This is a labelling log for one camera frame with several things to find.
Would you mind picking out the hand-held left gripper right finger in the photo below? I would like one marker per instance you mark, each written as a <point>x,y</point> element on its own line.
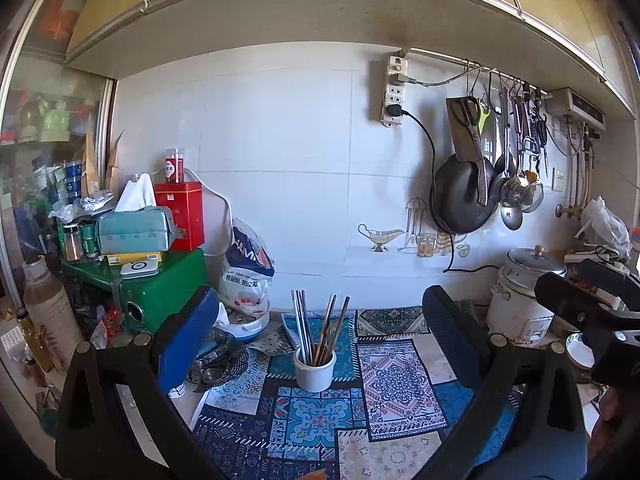
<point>450,340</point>

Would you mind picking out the white rice cooker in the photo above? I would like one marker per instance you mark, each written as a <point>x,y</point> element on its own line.
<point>520,300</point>

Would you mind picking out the patterned patchwork tablecloth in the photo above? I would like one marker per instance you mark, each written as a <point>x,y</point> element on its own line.
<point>310,415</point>

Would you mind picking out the printed white plastic bag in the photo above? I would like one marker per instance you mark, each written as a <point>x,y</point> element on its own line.
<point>247,265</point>

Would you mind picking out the large white bottle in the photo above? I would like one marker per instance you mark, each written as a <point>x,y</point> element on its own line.
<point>52,310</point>

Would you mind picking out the clear plastic bag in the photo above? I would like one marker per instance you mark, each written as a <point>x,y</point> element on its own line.
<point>602,225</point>

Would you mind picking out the metal hanging rail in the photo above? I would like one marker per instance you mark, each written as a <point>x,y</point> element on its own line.
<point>440,54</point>

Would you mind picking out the brass tap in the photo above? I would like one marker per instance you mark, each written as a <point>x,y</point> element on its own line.
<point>570,210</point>

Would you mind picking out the white wall appliance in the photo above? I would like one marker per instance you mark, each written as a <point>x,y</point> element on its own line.
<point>575,105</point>

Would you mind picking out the green metal cabinet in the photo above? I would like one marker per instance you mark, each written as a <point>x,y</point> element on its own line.
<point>170,280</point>

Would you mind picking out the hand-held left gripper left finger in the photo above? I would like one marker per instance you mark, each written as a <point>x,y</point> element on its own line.
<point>186,330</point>

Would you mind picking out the yellow flat box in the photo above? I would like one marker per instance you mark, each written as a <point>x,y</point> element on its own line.
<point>132,259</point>

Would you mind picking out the blue boxes stack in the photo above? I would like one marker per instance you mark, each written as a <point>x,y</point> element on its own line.
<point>72,180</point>

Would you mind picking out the steel serving spoon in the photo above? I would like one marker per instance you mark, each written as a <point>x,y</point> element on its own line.
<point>511,217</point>

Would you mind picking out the white wall power strip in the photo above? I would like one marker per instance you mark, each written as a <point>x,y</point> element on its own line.
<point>395,95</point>

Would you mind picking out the white plastic basin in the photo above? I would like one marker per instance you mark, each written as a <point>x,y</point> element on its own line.
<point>247,329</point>

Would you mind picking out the white round-button device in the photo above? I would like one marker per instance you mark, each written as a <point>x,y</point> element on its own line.
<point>139,270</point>

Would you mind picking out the green spice jar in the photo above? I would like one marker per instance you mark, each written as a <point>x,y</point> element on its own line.
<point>88,242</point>

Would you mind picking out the steel ladle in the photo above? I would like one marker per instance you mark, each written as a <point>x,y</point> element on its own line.
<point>501,165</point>

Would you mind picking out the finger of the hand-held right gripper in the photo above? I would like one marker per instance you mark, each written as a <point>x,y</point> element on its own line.
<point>560,295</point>
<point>605,275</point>

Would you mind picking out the dotted white mat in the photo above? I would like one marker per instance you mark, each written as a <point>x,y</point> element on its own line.
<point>272,342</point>

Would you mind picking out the hanging steel kitchen tools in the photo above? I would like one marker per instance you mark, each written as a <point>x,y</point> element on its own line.
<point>530,125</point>

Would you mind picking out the wooden chopstick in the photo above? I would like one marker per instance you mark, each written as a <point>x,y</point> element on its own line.
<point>327,320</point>
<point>340,317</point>

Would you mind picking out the person's right hand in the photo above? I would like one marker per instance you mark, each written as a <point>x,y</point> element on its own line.
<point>607,407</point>

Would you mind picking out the steel slotted spoon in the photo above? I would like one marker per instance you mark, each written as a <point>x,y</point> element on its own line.
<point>512,191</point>

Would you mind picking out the green peeler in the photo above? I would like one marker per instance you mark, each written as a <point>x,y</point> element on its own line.
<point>484,115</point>

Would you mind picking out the black wok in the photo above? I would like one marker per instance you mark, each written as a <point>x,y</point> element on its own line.
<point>460,195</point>

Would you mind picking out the mesh strainer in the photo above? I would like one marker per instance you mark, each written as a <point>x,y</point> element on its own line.
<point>534,195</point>

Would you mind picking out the steel dishes on black mat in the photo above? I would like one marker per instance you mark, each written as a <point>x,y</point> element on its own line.
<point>215,362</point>

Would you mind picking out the red tin box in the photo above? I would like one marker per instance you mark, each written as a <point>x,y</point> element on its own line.
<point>180,217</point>

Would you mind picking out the red label tube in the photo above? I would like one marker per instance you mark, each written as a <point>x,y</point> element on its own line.
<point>174,166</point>

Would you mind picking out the yellow wall cabinet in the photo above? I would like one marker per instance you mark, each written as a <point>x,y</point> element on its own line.
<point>325,5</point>

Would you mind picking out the crumpled foil bag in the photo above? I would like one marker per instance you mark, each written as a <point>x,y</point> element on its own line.
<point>90,205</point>

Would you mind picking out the brown spice jar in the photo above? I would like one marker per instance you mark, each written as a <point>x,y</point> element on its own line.
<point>73,245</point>

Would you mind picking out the orange capped bottle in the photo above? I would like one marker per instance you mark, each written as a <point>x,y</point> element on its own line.
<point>636,240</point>

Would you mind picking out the white floral rim bowl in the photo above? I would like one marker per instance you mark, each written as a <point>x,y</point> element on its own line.
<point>580,352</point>

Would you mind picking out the teal tissue box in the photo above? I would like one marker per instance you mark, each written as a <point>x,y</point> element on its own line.
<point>135,232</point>

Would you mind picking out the white tissue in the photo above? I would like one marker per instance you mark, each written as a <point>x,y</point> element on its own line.
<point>136,195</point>

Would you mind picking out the glass door cabinet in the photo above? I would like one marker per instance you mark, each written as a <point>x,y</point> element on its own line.
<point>45,125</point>

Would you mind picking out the white ceramic cup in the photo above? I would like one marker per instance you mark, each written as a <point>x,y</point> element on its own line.
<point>315,377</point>

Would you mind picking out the yellow oil bottle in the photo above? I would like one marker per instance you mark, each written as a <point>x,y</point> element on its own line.
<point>32,342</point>

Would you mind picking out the brown paper bags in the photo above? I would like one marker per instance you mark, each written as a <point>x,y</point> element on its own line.
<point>97,160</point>

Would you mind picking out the white wall socket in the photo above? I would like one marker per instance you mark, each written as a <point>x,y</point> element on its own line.
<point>558,180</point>

